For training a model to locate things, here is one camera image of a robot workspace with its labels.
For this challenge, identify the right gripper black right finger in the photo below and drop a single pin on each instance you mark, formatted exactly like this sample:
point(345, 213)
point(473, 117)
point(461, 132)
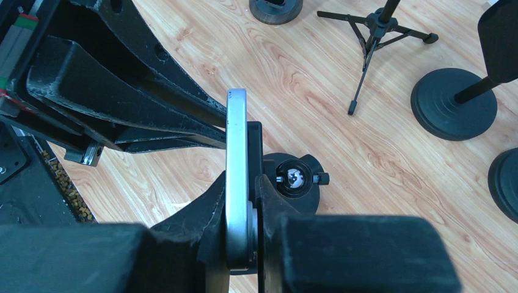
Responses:
point(347, 253)

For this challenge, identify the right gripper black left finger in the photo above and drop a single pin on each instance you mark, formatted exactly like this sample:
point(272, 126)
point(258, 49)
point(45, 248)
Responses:
point(184, 253)

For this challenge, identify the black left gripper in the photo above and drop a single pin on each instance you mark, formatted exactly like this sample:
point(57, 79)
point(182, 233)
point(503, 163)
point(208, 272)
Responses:
point(91, 76)

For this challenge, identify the grey round stand base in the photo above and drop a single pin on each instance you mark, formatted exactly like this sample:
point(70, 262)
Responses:
point(275, 12)

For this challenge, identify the black phone stand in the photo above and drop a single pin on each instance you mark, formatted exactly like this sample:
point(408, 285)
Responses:
point(502, 182)
point(291, 178)
point(454, 104)

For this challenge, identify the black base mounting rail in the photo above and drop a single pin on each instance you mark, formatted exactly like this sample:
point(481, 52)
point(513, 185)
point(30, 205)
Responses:
point(35, 188)

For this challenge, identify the black smartphone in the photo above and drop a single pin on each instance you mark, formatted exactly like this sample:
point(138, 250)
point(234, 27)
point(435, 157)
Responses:
point(497, 29)
point(241, 220)

